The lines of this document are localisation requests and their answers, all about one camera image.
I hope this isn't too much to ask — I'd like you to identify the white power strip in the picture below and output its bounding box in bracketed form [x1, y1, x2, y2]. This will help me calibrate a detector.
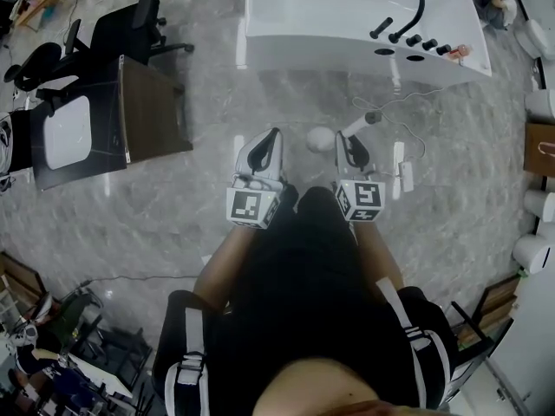
[398, 160, 415, 192]

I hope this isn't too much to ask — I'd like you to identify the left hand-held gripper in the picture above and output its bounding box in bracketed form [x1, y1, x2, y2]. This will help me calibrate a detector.
[225, 127, 287, 230]

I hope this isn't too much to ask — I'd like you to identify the white round bin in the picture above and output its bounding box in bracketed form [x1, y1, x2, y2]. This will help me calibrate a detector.
[524, 88, 555, 125]

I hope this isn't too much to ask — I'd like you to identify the dark wooden desk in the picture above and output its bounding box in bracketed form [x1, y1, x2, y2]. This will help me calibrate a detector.
[29, 54, 194, 190]

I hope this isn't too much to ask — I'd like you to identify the person's left forearm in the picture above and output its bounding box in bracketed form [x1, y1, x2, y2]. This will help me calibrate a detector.
[193, 224, 261, 315]

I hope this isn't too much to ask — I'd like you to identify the black floor cable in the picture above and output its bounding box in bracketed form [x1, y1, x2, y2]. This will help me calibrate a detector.
[80, 273, 205, 286]

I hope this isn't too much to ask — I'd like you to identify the white cylindrical bin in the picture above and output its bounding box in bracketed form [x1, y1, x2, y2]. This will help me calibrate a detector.
[512, 233, 552, 275]
[523, 188, 555, 223]

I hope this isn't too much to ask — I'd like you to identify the black curved faucet spout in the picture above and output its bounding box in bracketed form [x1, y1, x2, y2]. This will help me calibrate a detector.
[388, 0, 427, 44]

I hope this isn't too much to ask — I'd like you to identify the person's right forearm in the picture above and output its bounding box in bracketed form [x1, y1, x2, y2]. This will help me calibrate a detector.
[353, 219, 407, 296]

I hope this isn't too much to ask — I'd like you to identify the person's chin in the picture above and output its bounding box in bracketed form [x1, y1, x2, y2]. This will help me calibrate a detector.
[255, 358, 391, 416]

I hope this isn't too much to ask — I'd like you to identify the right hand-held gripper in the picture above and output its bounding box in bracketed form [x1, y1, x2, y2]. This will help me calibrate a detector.
[333, 130, 387, 224]

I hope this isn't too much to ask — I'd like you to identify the large cardboard box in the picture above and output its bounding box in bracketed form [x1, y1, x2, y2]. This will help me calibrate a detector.
[523, 121, 555, 177]

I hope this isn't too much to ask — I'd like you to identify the white power cable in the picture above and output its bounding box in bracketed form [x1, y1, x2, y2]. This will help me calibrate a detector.
[351, 85, 446, 164]

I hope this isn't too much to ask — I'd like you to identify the wooden shelf frame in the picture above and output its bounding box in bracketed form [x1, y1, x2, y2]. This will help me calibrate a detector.
[450, 275, 521, 363]

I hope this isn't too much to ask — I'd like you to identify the white table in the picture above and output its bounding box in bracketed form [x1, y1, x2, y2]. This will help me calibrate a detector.
[71, 353, 134, 400]

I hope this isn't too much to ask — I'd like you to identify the white basin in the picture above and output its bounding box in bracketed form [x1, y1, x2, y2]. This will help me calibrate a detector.
[42, 95, 92, 171]

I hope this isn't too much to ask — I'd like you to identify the white bathtub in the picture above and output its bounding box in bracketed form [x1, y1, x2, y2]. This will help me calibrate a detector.
[245, 0, 493, 87]

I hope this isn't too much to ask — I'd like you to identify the person's black clothing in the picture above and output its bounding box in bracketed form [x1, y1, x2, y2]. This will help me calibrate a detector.
[151, 185, 460, 416]

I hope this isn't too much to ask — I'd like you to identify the black office chair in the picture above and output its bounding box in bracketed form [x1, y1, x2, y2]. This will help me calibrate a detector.
[3, 18, 83, 93]
[93, 0, 194, 67]

